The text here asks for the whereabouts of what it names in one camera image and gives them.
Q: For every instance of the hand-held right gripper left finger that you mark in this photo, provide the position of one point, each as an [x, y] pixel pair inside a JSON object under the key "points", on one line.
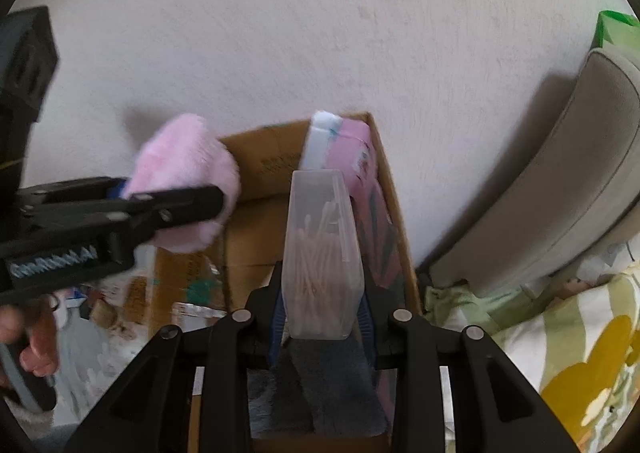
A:
{"points": [[276, 338]]}

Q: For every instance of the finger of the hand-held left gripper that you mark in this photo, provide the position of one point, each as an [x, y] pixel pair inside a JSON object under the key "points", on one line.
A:
{"points": [[75, 188], [185, 208]]}

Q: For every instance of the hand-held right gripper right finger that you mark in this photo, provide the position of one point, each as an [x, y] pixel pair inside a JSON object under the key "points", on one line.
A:
{"points": [[366, 330]]}

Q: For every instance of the pink fluffy cloth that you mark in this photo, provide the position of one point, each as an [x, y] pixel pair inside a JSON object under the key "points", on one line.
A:
{"points": [[185, 158]]}

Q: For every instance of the pink printed cardboard box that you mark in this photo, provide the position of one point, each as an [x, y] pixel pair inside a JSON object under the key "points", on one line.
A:
{"points": [[252, 225]]}

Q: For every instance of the clear cotton swab box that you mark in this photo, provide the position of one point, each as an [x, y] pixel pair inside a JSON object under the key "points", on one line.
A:
{"points": [[320, 258]]}

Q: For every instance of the person's left hand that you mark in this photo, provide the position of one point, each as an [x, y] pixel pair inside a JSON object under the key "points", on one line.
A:
{"points": [[35, 340]]}

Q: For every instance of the grey felt cloth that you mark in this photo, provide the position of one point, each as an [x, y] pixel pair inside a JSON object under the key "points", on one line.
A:
{"points": [[335, 393]]}

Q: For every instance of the pink tissue packet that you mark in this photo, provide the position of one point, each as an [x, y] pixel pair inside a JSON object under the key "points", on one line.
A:
{"points": [[352, 148]]}

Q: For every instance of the yellow green floral blanket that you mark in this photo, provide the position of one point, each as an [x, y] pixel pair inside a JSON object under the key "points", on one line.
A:
{"points": [[590, 358]]}

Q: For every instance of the beige cushion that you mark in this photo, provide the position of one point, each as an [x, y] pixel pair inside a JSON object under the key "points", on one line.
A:
{"points": [[565, 183]]}

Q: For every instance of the green bag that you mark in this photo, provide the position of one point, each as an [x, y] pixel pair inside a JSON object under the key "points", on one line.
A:
{"points": [[617, 30]]}

